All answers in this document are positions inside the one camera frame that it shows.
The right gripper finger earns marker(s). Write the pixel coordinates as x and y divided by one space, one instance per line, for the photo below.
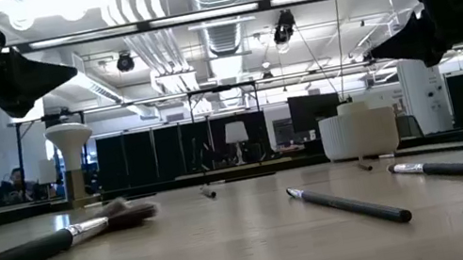
436 56
416 37

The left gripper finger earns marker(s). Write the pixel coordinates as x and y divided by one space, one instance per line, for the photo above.
41 77
20 109

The large powder makeup brush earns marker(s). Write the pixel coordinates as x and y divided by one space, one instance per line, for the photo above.
19 256

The white column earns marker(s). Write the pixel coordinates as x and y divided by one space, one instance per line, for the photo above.
423 91

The white mushroom table lamp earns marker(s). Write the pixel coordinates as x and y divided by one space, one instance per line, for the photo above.
70 144

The small white box lampshade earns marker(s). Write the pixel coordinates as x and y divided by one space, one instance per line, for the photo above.
47 171

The grey chair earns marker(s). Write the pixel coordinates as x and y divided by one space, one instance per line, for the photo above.
408 126

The person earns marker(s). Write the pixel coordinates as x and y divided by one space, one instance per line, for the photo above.
16 184

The black ceiling spotlight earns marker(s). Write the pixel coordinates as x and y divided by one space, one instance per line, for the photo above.
125 62
284 27

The cream round brush organizer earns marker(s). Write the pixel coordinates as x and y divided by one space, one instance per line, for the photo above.
359 133

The black computer monitor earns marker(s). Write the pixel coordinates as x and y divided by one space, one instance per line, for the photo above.
314 110

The black overhead light bar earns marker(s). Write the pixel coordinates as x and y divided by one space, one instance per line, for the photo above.
211 14

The small white shade lamp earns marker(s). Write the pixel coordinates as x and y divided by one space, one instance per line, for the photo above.
236 133

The black aluminium table frame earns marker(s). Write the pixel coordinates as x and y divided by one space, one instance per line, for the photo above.
12 215

